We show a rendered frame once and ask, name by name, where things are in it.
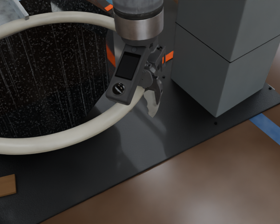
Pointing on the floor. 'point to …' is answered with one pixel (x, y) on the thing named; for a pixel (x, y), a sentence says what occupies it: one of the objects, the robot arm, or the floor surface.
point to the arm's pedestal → (226, 48)
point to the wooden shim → (3, 186)
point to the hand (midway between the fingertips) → (139, 111)
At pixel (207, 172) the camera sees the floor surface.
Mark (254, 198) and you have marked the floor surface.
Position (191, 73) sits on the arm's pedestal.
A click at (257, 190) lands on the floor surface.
